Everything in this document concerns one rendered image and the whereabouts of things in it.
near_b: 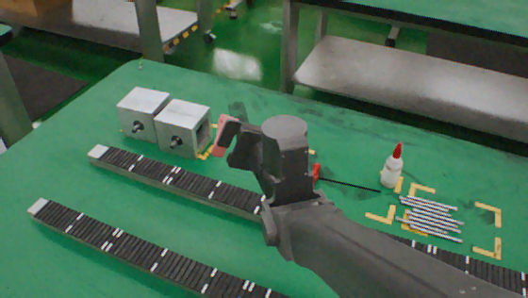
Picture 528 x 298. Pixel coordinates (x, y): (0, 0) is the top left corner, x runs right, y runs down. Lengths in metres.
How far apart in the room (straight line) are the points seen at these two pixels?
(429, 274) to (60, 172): 0.89
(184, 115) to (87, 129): 0.31
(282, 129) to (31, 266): 0.57
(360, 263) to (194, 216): 0.58
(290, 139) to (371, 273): 0.24
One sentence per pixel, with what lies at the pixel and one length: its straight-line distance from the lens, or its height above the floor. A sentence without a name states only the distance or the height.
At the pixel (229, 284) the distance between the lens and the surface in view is 0.69.
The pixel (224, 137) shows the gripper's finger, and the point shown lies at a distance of 0.59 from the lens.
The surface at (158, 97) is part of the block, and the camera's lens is 1.00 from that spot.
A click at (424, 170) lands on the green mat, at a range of 0.99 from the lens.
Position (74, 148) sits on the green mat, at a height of 0.78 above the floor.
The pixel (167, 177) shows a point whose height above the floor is 0.81.
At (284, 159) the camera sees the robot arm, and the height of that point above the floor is 1.10.
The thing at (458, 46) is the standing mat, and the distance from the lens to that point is 3.61.
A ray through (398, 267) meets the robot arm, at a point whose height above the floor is 1.20.
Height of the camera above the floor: 1.41
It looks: 40 degrees down
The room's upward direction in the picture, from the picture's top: straight up
